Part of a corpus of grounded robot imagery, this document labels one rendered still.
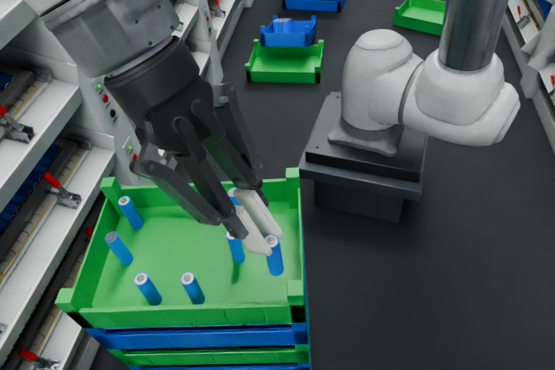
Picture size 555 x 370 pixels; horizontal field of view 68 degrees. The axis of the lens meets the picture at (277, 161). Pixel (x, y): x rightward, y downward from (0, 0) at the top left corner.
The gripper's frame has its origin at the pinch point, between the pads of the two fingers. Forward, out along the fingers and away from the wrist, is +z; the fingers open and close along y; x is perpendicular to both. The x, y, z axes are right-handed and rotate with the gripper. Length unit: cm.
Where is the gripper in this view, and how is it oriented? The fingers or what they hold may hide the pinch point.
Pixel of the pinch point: (253, 221)
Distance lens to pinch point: 44.5
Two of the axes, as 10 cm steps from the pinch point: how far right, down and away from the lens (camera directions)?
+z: 4.4, 7.6, 4.9
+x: -7.4, 0.0, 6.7
